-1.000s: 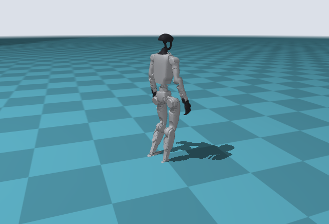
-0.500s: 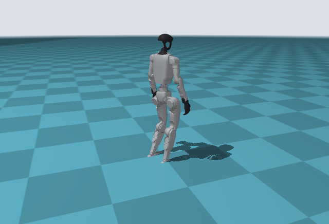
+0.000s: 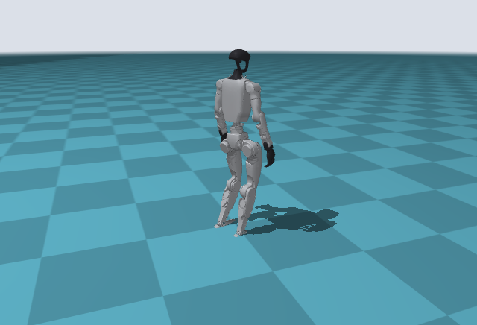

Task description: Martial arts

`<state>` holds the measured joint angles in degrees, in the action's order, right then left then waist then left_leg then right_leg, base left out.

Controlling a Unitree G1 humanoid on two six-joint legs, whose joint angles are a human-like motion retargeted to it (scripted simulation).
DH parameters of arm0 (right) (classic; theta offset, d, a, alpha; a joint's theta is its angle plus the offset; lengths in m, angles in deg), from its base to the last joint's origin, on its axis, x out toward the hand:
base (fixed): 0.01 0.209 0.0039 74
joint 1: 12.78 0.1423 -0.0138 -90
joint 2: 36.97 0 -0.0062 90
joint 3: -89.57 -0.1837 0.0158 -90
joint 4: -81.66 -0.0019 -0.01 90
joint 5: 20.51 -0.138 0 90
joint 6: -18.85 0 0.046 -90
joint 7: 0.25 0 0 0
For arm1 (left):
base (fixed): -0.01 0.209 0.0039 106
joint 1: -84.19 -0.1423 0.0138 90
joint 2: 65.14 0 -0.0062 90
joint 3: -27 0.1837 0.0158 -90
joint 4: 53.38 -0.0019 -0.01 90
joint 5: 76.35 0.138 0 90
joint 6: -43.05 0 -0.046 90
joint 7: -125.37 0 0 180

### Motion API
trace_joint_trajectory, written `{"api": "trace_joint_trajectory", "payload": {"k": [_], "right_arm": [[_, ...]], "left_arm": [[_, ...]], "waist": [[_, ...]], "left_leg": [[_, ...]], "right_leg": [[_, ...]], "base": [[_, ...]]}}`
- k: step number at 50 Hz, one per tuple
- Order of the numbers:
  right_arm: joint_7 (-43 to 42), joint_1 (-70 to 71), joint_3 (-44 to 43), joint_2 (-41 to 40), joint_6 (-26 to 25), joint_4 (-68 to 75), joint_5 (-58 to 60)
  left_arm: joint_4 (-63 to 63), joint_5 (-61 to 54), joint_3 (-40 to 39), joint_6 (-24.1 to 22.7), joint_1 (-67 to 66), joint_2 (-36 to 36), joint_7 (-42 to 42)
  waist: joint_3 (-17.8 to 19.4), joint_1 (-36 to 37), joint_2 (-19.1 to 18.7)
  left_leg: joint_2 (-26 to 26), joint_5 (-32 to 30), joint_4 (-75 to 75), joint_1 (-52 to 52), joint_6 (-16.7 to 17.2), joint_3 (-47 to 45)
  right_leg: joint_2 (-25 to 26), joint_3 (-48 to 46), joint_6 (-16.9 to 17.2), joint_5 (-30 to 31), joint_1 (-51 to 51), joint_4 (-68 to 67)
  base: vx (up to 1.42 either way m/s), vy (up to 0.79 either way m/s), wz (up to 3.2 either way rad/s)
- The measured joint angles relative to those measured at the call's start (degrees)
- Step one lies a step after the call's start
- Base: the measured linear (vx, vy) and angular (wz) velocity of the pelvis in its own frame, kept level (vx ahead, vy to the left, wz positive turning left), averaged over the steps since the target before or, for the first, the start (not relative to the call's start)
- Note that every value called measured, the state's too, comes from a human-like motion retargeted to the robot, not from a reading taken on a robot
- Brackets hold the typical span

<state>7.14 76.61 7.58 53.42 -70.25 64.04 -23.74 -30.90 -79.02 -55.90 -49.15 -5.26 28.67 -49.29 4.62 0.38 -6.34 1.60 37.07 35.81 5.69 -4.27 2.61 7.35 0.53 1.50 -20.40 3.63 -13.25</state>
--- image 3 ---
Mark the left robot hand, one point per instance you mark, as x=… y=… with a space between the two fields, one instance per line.
x=223 y=137

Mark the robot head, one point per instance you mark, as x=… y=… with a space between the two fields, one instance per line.
x=239 y=55

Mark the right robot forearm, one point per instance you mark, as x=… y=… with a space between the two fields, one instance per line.
x=263 y=131

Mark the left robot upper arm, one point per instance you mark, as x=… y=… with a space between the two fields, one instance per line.
x=218 y=104

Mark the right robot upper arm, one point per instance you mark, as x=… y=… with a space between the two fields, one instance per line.
x=254 y=89

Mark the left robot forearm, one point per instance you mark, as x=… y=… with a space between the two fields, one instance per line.
x=221 y=123

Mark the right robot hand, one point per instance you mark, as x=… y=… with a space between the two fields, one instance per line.
x=270 y=154

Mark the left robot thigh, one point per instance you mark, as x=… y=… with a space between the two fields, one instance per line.
x=234 y=162

